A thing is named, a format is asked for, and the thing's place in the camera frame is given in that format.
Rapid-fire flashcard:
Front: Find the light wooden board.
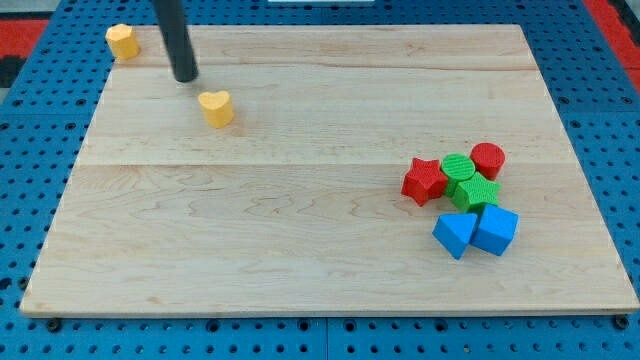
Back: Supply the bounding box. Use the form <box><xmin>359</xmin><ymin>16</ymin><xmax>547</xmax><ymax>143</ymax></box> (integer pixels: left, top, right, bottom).
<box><xmin>20</xmin><ymin>25</ymin><xmax>639</xmax><ymax>318</ymax></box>

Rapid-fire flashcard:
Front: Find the blue cube block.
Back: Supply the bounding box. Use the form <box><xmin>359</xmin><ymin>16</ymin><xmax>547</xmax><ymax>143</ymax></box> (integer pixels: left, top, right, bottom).
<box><xmin>470</xmin><ymin>205</ymin><xmax>519</xmax><ymax>256</ymax></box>

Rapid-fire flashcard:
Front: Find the blue triangle block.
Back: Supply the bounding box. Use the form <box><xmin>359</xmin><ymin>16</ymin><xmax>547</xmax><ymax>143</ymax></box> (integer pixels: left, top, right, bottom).
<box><xmin>432</xmin><ymin>213</ymin><xmax>478</xmax><ymax>260</ymax></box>

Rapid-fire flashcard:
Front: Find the yellow hexagon block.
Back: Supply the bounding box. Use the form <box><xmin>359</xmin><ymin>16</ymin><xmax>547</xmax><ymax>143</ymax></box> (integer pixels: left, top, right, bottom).
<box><xmin>105</xmin><ymin>24</ymin><xmax>140</xmax><ymax>60</ymax></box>

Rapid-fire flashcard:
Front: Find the green cylinder block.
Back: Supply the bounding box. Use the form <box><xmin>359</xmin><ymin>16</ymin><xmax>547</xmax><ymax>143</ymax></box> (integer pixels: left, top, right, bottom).
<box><xmin>441</xmin><ymin>153</ymin><xmax>476</xmax><ymax>197</ymax></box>

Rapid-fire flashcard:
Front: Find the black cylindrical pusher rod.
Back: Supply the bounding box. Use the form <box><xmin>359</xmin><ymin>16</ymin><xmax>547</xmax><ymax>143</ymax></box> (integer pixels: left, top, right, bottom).
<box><xmin>151</xmin><ymin>0</ymin><xmax>199</xmax><ymax>83</ymax></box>

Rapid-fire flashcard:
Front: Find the red cylinder block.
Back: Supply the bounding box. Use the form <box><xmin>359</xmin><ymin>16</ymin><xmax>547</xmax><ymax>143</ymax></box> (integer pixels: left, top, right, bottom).
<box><xmin>470</xmin><ymin>142</ymin><xmax>506</xmax><ymax>180</ymax></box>

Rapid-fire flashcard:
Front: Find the red star block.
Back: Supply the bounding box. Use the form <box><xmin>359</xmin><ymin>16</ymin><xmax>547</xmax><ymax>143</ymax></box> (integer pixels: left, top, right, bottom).
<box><xmin>401</xmin><ymin>157</ymin><xmax>448</xmax><ymax>207</ymax></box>

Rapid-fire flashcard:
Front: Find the yellow heart block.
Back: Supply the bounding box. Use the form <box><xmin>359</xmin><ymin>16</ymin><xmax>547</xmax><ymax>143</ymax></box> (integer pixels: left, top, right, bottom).
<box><xmin>198</xmin><ymin>90</ymin><xmax>234</xmax><ymax>129</ymax></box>

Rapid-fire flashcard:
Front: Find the green star block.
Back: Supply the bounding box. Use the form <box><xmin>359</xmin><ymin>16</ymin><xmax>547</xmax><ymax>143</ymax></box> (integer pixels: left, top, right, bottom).
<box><xmin>451</xmin><ymin>172</ymin><xmax>501</xmax><ymax>215</ymax></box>

